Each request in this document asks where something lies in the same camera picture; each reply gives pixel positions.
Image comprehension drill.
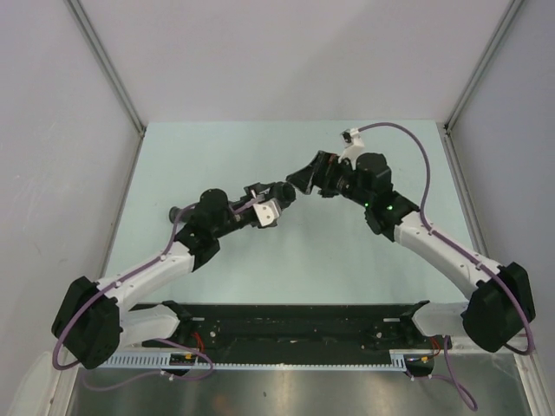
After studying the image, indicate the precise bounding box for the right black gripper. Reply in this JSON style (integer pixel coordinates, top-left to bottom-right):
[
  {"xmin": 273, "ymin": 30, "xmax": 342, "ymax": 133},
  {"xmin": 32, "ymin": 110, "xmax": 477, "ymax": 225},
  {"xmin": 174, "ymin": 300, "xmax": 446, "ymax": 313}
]
[{"xmin": 287, "ymin": 150, "xmax": 373, "ymax": 207}]

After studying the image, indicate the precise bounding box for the black threaded adapter ring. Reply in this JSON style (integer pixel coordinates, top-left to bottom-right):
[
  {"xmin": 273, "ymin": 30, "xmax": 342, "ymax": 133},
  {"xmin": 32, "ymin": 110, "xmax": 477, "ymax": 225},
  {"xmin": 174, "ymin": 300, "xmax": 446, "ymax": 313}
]
[{"xmin": 279, "ymin": 181, "xmax": 298, "ymax": 208}]

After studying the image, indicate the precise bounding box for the black corrugated hose with nut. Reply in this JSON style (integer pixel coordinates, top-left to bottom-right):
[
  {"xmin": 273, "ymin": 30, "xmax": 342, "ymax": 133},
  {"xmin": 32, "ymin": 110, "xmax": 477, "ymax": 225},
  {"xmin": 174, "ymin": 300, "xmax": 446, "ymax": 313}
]
[{"xmin": 167, "ymin": 181, "xmax": 298, "ymax": 224}]

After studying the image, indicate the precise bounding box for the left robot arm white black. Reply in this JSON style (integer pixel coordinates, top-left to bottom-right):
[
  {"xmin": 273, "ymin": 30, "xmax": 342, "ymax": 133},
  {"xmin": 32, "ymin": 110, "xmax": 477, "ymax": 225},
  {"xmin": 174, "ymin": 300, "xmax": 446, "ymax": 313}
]
[{"xmin": 51, "ymin": 182, "xmax": 296, "ymax": 370}]

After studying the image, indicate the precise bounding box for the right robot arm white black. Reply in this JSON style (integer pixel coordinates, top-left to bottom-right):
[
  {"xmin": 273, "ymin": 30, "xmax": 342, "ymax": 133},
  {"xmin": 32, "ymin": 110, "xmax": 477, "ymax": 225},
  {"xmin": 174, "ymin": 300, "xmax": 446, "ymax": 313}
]
[{"xmin": 286, "ymin": 152, "xmax": 536, "ymax": 353}]

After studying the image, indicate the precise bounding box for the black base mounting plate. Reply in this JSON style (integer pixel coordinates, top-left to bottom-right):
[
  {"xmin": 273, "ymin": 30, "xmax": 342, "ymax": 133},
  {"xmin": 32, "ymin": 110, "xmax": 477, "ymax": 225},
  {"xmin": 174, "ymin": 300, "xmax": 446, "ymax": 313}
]
[{"xmin": 168, "ymin": 302, "xmax": 450, "ymax": 365}]

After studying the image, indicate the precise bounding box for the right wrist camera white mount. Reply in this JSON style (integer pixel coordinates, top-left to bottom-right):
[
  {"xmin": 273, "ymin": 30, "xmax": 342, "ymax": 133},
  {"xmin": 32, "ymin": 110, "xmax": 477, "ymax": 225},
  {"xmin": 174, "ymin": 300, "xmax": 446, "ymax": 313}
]
[{"xmin": 339, "ymin": 128, "xmax": 364, "ymax": 165}]

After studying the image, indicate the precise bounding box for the grey slotted cable duct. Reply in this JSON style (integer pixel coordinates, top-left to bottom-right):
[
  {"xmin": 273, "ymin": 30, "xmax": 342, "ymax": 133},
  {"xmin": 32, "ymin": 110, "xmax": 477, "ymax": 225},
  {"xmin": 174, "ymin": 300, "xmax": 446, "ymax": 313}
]
[{"xmin": 98, "ymin": 349, "xmax": 407, "ymax": 372}]

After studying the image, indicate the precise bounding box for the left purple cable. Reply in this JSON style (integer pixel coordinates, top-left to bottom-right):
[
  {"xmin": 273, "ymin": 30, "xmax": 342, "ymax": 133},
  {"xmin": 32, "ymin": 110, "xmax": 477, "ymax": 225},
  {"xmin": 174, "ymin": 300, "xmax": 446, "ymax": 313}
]
[{"xmin": 51, "ymin": 194, "xmax": 265, "ymax": 391}]

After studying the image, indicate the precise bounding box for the left aluminium frame post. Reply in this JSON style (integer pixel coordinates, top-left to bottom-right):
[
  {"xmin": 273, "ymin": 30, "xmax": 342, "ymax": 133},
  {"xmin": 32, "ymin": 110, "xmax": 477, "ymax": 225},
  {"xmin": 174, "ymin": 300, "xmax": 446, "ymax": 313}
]
[{"xmin": 64, "ymin": 0, "xmax": 147, "ymax": 135}]

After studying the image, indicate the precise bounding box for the aluminium frame post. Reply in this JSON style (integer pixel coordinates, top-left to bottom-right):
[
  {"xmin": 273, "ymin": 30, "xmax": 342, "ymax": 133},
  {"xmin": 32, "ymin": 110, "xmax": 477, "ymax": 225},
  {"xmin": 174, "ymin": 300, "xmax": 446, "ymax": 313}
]
[
  {"xmin": 443, "ymin": 0, "xmax": 527, "ymax": 133},
  {"xmin": 64, "ymin": 0, "xmax": 147, "ymax": 135}
]

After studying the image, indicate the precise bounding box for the right aluminium frame post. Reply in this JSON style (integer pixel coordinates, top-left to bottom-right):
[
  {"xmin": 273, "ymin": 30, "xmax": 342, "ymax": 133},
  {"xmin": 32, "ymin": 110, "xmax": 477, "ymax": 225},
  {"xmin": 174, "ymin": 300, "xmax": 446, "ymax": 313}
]
[{"xmin": 443, "ymin": 0, "xmax": 527, "ymax": 133}]

